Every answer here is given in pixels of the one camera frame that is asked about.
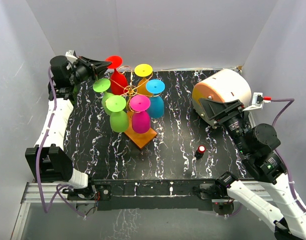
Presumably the red plastic wine glass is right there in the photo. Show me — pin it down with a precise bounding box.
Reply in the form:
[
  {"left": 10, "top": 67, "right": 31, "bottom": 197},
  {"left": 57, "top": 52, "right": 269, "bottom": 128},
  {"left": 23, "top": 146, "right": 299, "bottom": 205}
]
[{"left": 106, "top": 55, "right": 128, "bottom": 95}]

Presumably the orange plastic wine glass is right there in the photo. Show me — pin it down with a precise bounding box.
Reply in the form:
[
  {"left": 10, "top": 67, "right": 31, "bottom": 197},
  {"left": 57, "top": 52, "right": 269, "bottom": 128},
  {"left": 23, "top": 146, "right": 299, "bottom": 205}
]
[{"left": 134, "top": 63, "right": 153, "bottom": 97}]

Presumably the small red black button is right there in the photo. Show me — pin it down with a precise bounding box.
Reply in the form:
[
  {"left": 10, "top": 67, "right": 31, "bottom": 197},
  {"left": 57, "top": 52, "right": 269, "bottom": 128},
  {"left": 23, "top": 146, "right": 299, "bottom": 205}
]
[{"left": 194, "top": 145, "right": 206, "bottom": 159}]

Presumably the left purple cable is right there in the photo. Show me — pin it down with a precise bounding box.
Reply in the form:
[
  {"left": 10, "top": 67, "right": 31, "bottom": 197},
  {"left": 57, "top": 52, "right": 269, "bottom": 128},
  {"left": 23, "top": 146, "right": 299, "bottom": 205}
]
[{"left": 35, "top": 66, "right": 86, "bottom": 218}]

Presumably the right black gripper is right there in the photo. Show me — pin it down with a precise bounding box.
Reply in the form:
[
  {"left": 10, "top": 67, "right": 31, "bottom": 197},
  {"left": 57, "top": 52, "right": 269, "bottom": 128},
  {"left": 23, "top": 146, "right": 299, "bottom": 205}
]
[{"left": 198, "top": 97, "right": 250, "bottom": 154}]

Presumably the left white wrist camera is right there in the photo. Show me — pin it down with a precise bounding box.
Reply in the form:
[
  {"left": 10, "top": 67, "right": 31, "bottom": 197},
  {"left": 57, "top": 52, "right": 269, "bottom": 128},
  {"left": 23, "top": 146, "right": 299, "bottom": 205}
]
[{"left": 65, "top": 50, "right": 78, "bottom": 63}]

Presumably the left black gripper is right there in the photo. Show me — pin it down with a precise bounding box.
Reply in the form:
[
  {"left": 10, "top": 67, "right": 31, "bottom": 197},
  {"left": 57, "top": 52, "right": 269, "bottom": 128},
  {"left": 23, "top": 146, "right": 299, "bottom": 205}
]
[{"left": 69, "top": 56, "right": 112, "bottom": 86}]

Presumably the green plastic wine glass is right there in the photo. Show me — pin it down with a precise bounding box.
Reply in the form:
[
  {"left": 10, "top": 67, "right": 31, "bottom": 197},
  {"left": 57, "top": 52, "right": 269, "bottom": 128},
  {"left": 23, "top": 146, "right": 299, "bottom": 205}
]
[
  {"left": 93, "top": 78, "right": 113, "bottom": 116},
  {"left": 106, "top": 95, "right": 129, "bottom": 133}
]

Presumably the gold wire wine glass rack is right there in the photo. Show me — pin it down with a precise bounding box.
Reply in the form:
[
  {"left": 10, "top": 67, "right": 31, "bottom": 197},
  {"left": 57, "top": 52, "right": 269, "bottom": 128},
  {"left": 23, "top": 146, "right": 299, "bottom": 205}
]
[{"left": 105, "top": 63, "right": 158, "bottom": 149}]

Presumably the pink plastic wine glass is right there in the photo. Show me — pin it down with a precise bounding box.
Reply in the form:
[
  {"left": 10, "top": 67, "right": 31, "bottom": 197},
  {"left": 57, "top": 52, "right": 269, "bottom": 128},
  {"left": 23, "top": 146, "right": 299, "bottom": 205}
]
[{"left": 130, "top": 95, "right": 150, "bottom": 134}]

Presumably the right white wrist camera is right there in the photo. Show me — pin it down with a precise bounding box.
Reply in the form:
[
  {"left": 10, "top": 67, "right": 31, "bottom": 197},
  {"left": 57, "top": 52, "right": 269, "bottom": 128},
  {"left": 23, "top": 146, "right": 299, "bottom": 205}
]
[{"left": 243, "top": 92, "right": 272, "bottom": 112}]

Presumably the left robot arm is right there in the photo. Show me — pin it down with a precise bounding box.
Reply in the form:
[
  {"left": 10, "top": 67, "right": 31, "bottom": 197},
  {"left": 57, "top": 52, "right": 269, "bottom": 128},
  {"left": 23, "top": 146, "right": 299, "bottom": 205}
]
[{"left": 25, "top": 54, "right": 112, "bottom": 200}]

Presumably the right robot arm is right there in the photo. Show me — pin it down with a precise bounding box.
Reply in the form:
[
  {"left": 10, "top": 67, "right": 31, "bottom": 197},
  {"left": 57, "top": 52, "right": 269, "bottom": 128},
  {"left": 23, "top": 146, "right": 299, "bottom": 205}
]
[{"left": 199, "top": 98, "right": 306, "bottom": 240}]

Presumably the blue plastic wine glass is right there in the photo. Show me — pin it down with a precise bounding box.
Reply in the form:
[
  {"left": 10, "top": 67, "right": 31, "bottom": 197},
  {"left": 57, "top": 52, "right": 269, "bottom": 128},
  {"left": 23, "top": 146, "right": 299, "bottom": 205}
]
[{"left": 146, "top": 79, "right": 165, "bottom": 119}]

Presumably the orange and white cylinder box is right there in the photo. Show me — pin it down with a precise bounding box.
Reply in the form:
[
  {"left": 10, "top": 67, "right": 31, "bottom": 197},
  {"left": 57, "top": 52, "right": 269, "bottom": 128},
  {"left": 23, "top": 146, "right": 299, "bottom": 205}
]
[{"left": 192, "top": 69, "right": 252, "bottom": 127}]

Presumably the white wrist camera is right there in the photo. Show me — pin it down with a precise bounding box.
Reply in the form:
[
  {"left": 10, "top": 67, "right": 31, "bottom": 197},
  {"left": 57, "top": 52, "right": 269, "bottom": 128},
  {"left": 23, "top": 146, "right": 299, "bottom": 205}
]
[
  {"left": 65, "top": 50, "right": 78, "bottom": 63},
  {"left": 243, "top": 92, "right": 272, "bottom": 112}
]

